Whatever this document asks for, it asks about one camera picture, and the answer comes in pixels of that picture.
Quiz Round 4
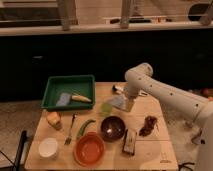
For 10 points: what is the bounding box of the grey blue towel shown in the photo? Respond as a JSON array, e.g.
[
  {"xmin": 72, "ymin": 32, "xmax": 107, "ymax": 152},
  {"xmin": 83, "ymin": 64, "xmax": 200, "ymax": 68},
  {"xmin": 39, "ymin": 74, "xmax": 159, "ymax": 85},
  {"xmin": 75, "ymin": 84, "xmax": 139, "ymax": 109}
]
[{"xmin": 107, "ymin": 95, "xmax": 125, "ymax": 110}]

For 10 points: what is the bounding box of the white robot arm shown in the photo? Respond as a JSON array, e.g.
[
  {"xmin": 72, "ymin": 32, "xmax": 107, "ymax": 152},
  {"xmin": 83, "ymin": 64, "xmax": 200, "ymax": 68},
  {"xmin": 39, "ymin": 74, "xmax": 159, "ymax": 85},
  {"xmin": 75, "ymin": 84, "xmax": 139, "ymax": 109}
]
[{"xmin": 124, "ymin": 63, "xmax": 213, "ymax": 171}]

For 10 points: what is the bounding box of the dark purple bowl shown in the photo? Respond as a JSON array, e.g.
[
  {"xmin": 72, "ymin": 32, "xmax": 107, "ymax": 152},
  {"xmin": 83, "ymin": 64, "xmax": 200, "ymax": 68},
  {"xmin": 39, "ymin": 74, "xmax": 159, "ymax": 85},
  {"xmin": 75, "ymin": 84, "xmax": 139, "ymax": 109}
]
[{"xmin": 100, "ymin": 116, "xmax": 126, "ymax": 142}]

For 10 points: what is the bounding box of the orange bowl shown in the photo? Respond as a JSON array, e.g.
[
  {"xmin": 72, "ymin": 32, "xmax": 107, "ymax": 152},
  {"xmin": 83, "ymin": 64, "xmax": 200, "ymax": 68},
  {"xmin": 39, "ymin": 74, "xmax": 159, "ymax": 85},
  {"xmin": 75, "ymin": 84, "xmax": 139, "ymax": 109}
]
[{"xmin": 73, "ymin": 132, "xmax": 105, "ymax": 167}]

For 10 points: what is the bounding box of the brown dried toy food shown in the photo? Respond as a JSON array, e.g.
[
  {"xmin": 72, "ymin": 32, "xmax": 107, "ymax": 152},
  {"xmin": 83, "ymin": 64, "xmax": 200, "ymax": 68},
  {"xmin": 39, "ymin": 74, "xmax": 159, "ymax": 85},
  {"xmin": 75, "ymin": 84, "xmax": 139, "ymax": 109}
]
[{"xmin": 139, "ymin": 116, "xmax": 157, "ymax": 137}]

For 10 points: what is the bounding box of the brown rectangular block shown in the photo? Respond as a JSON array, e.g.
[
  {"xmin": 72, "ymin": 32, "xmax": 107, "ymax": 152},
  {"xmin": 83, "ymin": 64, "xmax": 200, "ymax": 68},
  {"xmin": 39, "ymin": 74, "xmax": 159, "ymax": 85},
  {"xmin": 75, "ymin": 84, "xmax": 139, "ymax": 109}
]
[{"xmin": 122, "ymin": 128, "xmax": 137, "ymax": 155}]

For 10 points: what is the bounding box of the green plastic tray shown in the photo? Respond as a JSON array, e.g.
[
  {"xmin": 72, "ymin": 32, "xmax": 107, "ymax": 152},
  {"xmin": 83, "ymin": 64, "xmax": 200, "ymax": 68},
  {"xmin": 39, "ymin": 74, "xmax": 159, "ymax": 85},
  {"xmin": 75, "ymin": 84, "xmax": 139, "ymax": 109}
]
[{"xmin": 42, "ymin": 75, "xmax": 95, "ymax": 111}]

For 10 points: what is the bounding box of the green pepper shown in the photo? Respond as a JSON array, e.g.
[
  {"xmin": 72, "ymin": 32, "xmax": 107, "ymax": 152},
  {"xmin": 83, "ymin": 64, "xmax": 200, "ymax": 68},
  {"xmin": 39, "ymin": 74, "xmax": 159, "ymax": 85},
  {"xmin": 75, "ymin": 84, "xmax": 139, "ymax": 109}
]
[{"xmin": 76, "ymin": 119, "xmax": 96, "ymax": 140}]

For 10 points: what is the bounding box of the blue grey sponge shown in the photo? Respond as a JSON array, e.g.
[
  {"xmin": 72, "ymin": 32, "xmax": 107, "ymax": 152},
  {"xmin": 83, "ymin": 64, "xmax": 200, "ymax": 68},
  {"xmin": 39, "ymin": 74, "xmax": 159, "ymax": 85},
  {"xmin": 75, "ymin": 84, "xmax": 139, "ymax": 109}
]
[{"xmin": 56, "ymin": 93, "xmax": 71, "ymax": 106}]

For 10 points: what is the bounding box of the silver fork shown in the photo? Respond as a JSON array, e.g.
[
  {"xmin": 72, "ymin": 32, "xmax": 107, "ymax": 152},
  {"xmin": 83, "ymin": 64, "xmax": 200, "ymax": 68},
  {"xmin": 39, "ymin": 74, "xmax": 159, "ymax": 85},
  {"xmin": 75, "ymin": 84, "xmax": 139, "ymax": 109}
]
[{"xmin": 64, "ymin": 114, "xmax": 77, "ymax": 145}]

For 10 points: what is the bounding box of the orange yellow toy food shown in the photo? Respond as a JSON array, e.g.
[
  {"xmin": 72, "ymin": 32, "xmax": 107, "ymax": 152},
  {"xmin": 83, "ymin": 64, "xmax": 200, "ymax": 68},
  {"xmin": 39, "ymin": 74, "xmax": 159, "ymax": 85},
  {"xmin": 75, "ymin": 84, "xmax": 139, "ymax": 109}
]
[{"xmin": 46, "ymin": 112, "xmax": 62, "ymax": 130}]

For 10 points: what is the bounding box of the white cup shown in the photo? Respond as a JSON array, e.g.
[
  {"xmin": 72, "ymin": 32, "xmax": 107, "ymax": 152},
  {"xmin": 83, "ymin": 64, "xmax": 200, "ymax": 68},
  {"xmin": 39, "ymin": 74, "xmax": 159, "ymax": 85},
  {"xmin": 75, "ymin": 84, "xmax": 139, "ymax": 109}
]
[{"xmin": 38, "ymin": 138, "xmax": 58, "ymax": 159}]

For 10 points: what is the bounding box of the black pole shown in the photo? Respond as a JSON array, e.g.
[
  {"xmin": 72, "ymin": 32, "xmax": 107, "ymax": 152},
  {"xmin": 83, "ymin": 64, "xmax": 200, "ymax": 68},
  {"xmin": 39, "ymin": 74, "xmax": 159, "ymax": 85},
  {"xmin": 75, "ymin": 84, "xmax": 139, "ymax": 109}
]
[{"xmin": 12, "ymin": 130, "xmax": 27, "ymax": 171}]

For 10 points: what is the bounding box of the white handled brush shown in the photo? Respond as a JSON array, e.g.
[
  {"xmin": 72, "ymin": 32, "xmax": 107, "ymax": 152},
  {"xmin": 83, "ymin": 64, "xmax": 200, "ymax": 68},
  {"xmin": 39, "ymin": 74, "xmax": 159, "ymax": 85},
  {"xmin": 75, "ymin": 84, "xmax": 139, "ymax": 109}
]
[{"xmin": 112, "ymin": 85, "xmax": 147, "ymax": 97}]

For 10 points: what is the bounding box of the black cable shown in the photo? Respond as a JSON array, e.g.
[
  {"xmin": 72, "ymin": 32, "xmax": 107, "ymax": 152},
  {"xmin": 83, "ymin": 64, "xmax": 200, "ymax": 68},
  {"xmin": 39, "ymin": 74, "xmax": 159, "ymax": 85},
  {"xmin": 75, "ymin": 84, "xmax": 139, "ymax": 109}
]
[{"xmin": 178, "ymin": 161, "xmax": 196, "ymax": 171}]

